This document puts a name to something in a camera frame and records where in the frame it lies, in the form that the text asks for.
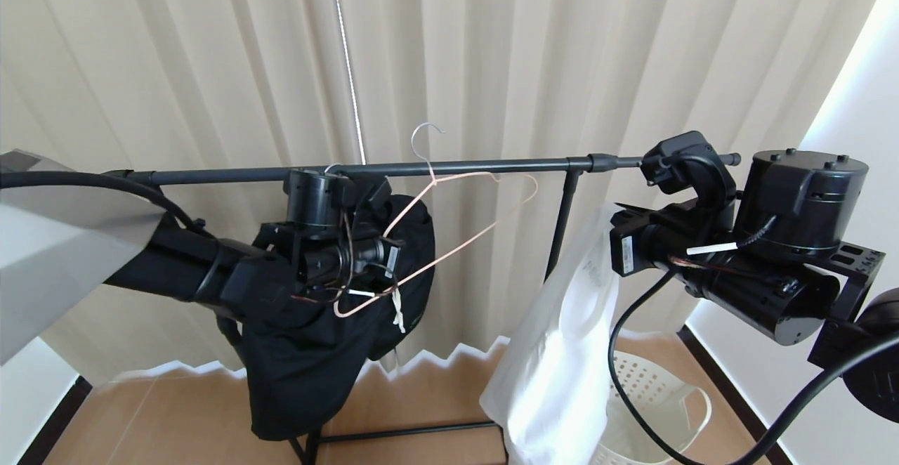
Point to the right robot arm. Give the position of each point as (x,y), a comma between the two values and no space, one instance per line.
(801,198)

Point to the beige curtain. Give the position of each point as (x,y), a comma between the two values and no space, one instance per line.
(562,50)

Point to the black clothes rack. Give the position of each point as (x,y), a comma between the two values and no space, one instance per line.
(491,166)

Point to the black shorts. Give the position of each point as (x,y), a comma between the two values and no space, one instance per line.
(302,381)

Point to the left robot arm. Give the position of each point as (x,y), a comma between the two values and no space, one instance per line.
(56,240)

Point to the white garment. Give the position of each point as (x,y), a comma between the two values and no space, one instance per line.
(555,381)

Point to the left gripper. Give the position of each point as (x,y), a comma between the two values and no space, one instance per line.
(351,261)

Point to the white laundry basket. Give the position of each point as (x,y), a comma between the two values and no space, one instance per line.
(660,388)

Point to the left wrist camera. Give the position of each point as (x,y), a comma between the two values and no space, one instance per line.
(372,194)

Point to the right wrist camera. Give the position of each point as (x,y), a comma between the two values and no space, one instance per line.
(681,156)

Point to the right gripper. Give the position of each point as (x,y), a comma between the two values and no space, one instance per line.
(758,296)

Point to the pink clothes hanger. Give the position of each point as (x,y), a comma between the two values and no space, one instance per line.
(329,168)
(429,172)

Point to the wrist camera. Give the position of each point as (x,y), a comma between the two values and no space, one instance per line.
(681,156)
(372,194)

